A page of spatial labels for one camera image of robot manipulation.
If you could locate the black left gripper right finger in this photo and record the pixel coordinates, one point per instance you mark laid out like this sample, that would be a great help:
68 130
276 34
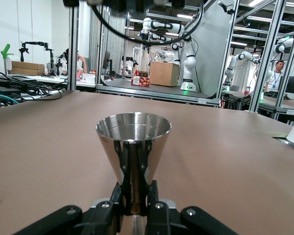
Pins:
166 220

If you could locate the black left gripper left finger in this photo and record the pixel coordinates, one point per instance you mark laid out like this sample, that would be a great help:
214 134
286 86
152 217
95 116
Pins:
100 220

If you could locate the steel double cone jigger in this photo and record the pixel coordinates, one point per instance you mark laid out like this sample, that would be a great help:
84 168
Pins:
159 151

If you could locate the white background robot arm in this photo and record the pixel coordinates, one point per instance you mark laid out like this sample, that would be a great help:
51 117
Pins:
237 61
189 61

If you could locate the black desktop robot arm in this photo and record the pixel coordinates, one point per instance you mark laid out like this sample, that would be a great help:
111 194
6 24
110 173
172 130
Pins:
51 58

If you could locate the red snack box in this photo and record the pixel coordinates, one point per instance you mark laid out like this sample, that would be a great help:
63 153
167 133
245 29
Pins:
140 81

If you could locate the wooden crate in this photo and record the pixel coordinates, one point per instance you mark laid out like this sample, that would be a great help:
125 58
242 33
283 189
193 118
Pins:
164 73

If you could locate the seated person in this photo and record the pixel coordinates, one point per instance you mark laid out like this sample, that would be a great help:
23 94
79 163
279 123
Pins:
80 64

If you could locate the black computer monitor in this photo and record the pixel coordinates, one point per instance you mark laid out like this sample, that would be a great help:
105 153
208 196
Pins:
106 60

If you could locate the brown cardboard box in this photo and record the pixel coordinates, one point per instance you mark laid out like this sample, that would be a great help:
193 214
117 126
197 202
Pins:
27 65
27 72

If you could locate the standing man white shirt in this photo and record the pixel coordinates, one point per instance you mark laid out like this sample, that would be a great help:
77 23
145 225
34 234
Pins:
275 78

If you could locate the green clamp on stand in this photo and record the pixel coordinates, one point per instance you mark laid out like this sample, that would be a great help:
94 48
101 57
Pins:
6 52

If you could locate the aluminium frame post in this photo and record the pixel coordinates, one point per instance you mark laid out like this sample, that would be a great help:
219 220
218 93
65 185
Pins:
269 58
73 49

